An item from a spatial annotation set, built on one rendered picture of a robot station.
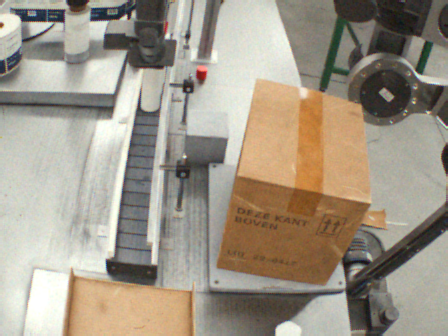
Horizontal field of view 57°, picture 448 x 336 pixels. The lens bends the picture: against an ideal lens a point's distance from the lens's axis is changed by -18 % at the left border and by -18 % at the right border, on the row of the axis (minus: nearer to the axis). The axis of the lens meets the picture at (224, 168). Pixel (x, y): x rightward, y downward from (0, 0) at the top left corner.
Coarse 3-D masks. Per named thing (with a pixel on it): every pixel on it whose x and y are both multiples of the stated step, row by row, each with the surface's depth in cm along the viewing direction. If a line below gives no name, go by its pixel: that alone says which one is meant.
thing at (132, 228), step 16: (144, 112) 125; (144, 128) 121; (144, 144) 117; (128, 160) 112; (144, 160) 113; (128, 176) 109; (144, 176) 109; (128, 192) 105; (144, 192) 106; (128, 208) 102; (144, 208) 103; (128, 224) 99; (144, 224) 100; (128, 240) 96; (144, 240) 97; (128, 256) 93; (144, 256) 94
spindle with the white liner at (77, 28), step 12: (72, 0) 123; (84, 0) 125; (72, 12) 127; (84, 12) 128; (72, 24) 129; (84, 24) 131; (72, 36) 132; (84, 36) 134; (72, 48) 135; (84, 48) 138; (72, 60) 139
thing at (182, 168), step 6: (186, 156) 99; (180, 162) 101; (186, 162) 101; (162, 168) 101; (168, 168) 101; (174, 168) 101; (180, 168) 100; (186, 168) 100; (180, 174) 101; (186, 174) 101; (180, 180) 104; (180, 186) 105; (180, 192) 106; (180, 198) 107; (180, 204) 109
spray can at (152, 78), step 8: (144, 72) 118; (152, 72) 116; (160, 72) 118; (144, 80) 119; (152, 80) 118; (160, 80) 120; (144, 88) 121; (152, 88) 120; (160, 88) 122; (144, 96) 122; (152, 96) 122; (160, 96) 124; (144, 104) 124; (152, 104) 124; (152, 112) 125
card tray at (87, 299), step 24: (72, 288) 89; (96, 288) 91; (120, 288) 92; (144, 288) 93; (168, 288) 94; (192, 288) 93; (72, 312) 85; (96, 312) 87; (120, 312) 88; (144, 312) 89; (168, 312) 90; (192, 312) 89
